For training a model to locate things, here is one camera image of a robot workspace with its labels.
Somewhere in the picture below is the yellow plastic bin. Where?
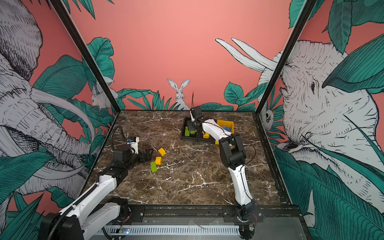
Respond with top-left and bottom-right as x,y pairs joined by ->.
216,120 -> 235,134

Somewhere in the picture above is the green lego mid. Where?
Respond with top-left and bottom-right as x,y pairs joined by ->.
150,162 -> 157,173

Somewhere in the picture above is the green lego top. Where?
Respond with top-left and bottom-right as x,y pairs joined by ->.
185,127 -> 190,137

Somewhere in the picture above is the left black frame post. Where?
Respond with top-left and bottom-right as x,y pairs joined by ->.
50,0 -> 121,115

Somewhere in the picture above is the black frame post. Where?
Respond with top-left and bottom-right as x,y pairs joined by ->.
50,0 -> 121,115
256,0 -> 317,115

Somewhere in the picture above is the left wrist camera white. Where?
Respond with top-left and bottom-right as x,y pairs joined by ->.
127,137 -> 140,154

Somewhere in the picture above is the right black frame post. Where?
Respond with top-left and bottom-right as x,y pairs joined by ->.
256,0 -> 317,115

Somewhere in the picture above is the yellow lego small left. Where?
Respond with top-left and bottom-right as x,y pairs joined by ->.
155,157 -> 162,166

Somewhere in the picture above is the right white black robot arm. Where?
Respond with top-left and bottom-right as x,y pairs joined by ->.
188,106 -> 256,222

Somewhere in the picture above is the white vented strip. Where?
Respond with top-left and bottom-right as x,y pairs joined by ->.
105,225 -> 240,236

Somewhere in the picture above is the blue lego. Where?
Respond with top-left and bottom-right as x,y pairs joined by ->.
222,126 -> 231,132

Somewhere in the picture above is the black bin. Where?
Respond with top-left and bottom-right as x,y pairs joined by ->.
198,132 -> 216,145
181,118 -> 199,142

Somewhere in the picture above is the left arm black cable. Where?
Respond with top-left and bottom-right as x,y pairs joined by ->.
110,125 -> 129,152

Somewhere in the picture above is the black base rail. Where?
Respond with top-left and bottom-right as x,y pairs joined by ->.
117,204 -> 302,224

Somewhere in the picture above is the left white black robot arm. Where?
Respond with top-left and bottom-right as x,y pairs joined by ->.
38,143 -> 154,240

